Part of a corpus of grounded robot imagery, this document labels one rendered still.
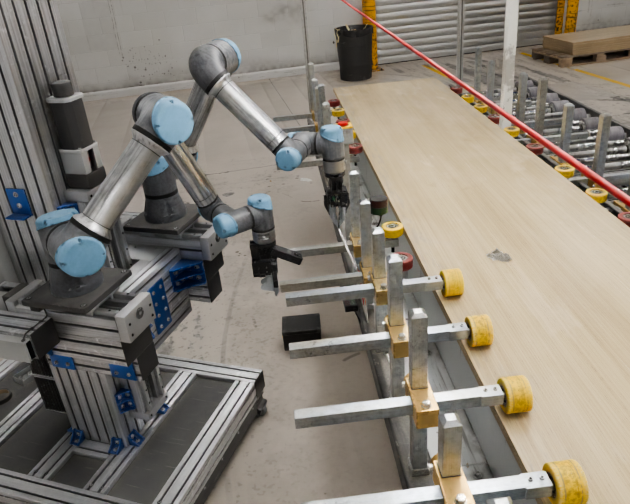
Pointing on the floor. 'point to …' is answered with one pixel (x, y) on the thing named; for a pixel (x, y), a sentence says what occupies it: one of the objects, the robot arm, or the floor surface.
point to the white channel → (509, 60)
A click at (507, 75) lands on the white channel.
